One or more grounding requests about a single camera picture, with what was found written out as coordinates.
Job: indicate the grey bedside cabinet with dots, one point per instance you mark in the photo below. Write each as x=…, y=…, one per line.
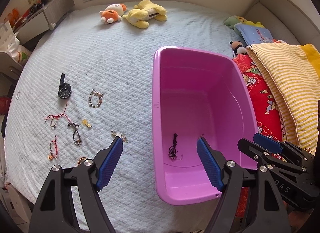
x=43, y=20

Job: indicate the green frog plush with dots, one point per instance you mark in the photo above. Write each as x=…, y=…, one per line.
x=233, y=20

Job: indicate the beige padded headboard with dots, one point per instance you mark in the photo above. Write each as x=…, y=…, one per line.
x=285, y=21

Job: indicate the orange white plush toy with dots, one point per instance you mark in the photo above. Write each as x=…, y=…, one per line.
x=112, y=13

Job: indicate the small panda plush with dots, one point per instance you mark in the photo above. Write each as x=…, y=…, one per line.
x=238, y=48

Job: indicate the pink plastic tub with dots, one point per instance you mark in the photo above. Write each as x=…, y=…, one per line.
x=196, y=94

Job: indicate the yellow plush dog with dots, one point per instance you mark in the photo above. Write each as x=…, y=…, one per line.
x=146, y=10

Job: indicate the light blue quilted bedspread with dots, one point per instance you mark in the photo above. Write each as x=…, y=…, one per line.
x=109, y=68

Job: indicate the red patterned blanket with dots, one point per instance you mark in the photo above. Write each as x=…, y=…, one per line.
x=264, y=104

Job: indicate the black wrist watch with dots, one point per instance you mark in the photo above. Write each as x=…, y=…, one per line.
x=65, y=89

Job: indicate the yellow striped folded quilt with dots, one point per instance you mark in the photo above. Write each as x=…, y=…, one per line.
x=292, y=74

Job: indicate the gold crystal hair clip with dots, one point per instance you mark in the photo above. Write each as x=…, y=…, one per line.
x=115, y=134

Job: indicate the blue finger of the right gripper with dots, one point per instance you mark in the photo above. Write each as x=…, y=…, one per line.
x=267, y=143
x=252, y=150

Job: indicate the blue cartoon pillow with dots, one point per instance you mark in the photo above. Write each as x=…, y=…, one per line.
x=253, y=35

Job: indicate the white plastic bag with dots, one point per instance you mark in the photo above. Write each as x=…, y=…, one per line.
x=11, y=45

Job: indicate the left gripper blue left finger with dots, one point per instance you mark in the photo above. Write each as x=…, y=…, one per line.
x=106, y=161

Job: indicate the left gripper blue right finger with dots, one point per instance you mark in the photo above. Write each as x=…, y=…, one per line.
x=213, y=163

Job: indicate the yellow bear charm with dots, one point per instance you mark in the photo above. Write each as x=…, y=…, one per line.
x=86, y=123

